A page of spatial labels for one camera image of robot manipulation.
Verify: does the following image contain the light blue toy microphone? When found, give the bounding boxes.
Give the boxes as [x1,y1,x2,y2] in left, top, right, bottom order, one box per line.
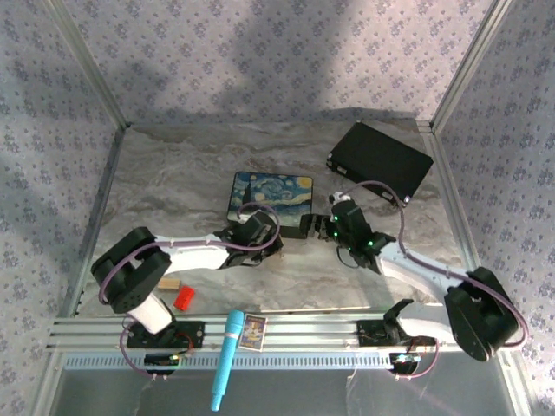
[210,309,245,413]

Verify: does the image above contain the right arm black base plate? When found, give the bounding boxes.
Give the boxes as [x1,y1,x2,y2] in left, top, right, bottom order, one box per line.
[356,319,436,348]

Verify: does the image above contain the slotted grey cable duct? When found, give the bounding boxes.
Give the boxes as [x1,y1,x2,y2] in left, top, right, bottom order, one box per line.
[63,351,396,371]

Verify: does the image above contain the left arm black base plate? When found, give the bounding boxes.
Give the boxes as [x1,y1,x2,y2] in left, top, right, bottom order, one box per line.
[127,321,206,350]

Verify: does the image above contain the black ribbed case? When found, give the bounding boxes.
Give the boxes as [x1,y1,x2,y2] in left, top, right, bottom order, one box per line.
[325,121,434,207]

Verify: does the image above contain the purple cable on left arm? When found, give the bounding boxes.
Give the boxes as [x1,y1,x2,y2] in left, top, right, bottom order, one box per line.
[97,201,281,305]

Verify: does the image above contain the small picture card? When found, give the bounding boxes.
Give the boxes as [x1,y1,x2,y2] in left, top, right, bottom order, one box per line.
[238,315,268,352]

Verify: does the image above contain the starry night mouse pad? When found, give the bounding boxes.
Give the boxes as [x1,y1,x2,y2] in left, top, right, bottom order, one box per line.
[226,171,314,228]

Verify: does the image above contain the purple cable at left base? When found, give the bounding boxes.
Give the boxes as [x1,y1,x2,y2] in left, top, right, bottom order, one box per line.
[119,325,158,381]

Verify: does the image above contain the aluminium frame post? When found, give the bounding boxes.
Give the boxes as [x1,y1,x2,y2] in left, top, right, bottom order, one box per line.
[430,0,513,133]

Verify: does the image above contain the aluminium front rail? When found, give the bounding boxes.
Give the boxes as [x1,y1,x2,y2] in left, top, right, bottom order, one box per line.
[46,312,461,353]

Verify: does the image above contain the purple cable at right base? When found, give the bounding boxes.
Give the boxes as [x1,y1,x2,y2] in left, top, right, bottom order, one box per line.
[392,340,441,381]

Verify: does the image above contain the purple cable at base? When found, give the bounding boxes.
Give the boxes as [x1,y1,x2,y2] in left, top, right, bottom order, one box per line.
[119,325,158,381]
[392,340,441,381]

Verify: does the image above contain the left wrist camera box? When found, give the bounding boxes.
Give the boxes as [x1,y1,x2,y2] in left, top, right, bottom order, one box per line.
[239,211,273,238]

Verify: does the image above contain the red toy brick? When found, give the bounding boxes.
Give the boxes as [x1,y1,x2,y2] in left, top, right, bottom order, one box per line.
[173,285,196,311]

